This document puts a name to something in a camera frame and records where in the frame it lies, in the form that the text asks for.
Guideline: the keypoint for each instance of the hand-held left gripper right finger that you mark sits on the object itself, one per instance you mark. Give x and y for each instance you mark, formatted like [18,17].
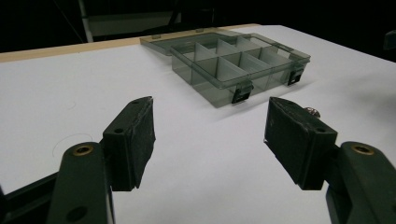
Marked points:
[308,149]

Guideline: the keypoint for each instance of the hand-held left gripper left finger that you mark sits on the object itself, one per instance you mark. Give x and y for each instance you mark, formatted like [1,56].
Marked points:
[124,149]

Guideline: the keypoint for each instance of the small metal screw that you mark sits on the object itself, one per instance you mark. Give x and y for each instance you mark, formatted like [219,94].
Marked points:
[313,112]

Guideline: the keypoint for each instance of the clear grey compartment box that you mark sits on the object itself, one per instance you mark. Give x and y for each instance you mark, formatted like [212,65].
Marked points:
[224,67]

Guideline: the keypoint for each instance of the white metal stand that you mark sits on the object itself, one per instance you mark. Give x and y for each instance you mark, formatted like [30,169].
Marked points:
[87,20]

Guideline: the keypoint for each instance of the dark object at table edge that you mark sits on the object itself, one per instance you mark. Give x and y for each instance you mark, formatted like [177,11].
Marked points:
[390,39]

